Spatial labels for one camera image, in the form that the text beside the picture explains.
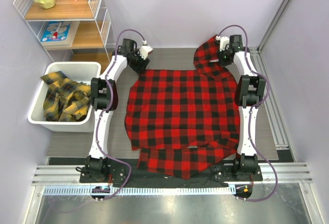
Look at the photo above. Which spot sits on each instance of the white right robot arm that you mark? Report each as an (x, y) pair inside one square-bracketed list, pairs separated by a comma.
[(248, 95)]

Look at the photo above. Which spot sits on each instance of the white plastic bin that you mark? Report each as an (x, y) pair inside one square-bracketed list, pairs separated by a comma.
[(77, 71)]

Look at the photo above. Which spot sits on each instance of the yellow plaid shirt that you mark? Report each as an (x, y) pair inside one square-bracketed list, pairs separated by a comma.
[(66, 100)]

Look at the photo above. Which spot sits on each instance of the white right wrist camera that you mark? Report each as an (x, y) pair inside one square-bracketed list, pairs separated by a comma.
[(223, 42)]

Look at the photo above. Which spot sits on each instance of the red black plaid shirt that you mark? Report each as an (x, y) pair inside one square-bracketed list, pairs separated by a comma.
[(184, 121)]

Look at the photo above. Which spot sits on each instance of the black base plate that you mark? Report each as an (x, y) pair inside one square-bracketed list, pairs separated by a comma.
[(111, 171)]

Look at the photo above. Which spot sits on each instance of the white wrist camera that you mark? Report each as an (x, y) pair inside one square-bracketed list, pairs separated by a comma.
[(223, 42), (145, 50)]

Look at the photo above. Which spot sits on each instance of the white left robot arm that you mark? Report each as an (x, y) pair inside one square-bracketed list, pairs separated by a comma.
[(104, 100)]

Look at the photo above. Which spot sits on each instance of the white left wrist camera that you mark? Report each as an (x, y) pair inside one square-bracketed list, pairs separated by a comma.
[(145, 50)]

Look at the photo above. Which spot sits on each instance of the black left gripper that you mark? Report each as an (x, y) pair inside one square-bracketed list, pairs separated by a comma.
[(141, 68)]

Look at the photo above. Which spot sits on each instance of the slotted aluminium rail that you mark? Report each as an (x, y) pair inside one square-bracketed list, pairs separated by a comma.
[(91, 190)]

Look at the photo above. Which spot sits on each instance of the white wire shelf rack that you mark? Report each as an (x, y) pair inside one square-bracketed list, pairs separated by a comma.
[(92, 41)]

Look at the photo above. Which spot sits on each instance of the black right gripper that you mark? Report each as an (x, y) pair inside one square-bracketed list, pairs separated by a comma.
[(223, 63)]

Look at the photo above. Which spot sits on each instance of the blue white picture book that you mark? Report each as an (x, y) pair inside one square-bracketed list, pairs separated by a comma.
[(57, 34)]

